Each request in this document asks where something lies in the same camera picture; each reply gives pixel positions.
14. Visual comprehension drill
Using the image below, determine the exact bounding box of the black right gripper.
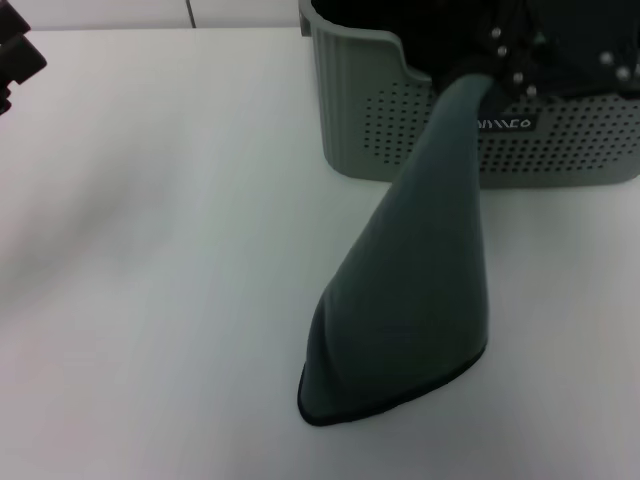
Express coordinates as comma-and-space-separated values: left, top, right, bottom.
480, 0, 640, 102

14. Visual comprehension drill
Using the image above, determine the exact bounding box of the dark green towel black hem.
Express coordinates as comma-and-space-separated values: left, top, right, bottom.
295, 73, 496, 429

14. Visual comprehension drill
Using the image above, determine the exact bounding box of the grey-green perforated storage box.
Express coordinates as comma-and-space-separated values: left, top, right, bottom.
298, 0, 640, 190

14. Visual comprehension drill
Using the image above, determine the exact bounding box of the black cloth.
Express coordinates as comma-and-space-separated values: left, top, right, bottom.
312, 0, 640, 101

